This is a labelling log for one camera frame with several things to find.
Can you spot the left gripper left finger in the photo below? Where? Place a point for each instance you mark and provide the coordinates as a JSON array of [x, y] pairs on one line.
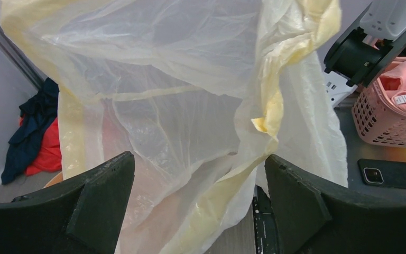
[[82, 214]]

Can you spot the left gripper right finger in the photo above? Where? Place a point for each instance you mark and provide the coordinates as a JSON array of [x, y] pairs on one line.
[[315, 215]]

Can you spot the pale yellow trash bag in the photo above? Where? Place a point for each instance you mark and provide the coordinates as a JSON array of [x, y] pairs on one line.
[[201, 92]]

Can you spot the orange plastic trash bin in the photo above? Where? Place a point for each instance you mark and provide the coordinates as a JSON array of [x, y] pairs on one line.
[[58, 178]]

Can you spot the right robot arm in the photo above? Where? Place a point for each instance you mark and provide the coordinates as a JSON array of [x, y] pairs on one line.
[[365, 49]]

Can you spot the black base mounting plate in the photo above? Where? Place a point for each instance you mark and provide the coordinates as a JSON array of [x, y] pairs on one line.
[[265, 230]]

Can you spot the red cloth garment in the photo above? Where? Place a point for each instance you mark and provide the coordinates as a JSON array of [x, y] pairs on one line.
[[49, 157]]

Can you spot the black smartphone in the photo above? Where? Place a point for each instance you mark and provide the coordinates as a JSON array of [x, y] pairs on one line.
[[383, 173]]

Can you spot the navy blue cloth garment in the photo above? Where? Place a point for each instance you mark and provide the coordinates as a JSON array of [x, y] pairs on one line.
[[37, 114]]

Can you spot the pink plastic laundry basket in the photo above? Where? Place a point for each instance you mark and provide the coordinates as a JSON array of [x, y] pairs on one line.
[[378, 121]]

